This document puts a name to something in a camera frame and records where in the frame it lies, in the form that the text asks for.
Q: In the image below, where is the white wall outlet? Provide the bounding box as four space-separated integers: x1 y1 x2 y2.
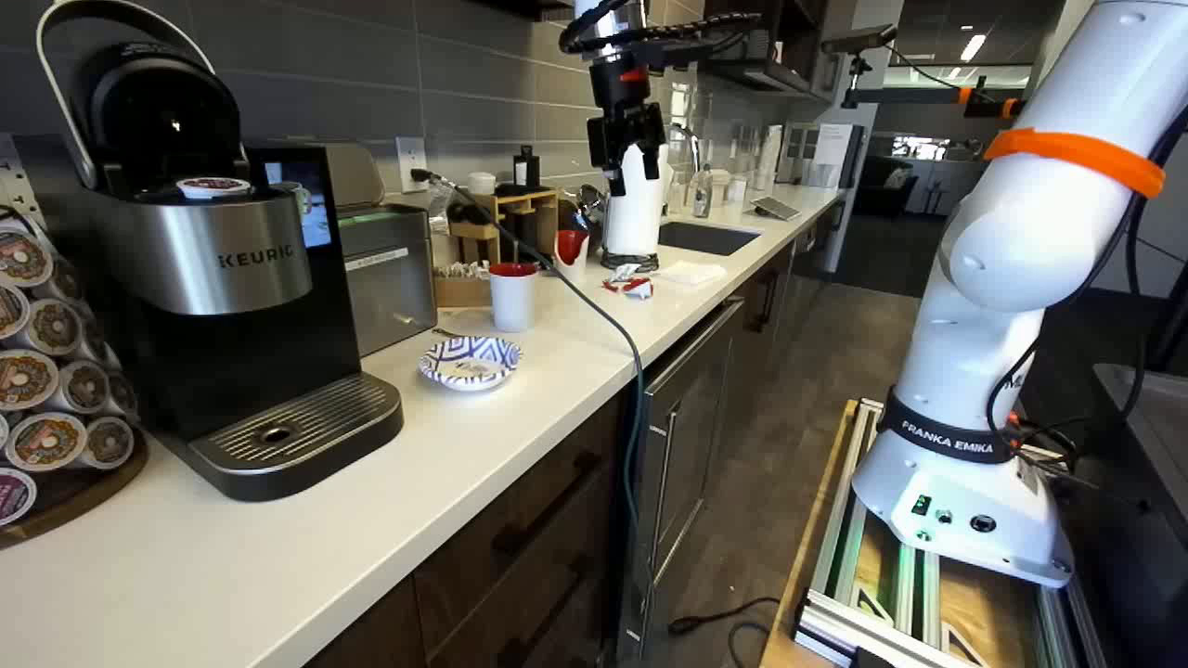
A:
395 134 430 194

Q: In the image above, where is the orange strap on arm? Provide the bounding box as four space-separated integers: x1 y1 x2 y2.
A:
980 124 1169 202

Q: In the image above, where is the cardboard box of sugar packets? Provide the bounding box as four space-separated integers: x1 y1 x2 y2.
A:
430 263 499 315

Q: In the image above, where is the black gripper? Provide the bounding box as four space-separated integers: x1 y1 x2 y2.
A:
584 56 671 200

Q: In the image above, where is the wooden countertop organizer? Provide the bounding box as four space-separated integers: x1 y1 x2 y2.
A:
446 182 563 272

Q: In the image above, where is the white paper towel roll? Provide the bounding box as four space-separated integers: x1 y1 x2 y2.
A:
602 138 667 263

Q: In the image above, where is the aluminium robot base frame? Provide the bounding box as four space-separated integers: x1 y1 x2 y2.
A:
756 392 1098 668

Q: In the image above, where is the black cylindrical canister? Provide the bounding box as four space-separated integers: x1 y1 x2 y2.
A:
510 142 546 194

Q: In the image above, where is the dark wooden counter cabinet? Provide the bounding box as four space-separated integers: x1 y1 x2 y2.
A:
304 202 860 668

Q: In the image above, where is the blue patterned ceramic bowl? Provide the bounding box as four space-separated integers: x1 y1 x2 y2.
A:
416 335 523 397

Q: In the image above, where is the black Keurig coffee machine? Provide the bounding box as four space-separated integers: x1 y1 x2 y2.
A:
33 0 407 504

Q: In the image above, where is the dark countertop sink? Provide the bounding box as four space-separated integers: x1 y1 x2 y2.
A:
656 218 763 258

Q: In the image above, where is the coffee pod white lid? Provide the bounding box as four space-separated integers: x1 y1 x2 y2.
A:
174 173 255 202

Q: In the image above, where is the broken white red mug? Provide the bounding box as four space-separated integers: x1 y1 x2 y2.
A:
551 226 596 286

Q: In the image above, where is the white mug red interior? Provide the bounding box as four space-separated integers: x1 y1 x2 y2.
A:
487 258 541 338

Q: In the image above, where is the coffee pod carousel rack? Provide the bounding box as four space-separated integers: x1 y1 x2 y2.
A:
0 158 155 549

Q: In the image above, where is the long dark blue cable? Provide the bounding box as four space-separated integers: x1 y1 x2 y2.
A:
407 166 656 668

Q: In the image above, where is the large red mug shard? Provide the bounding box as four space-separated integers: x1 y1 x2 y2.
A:
602 263 662 302

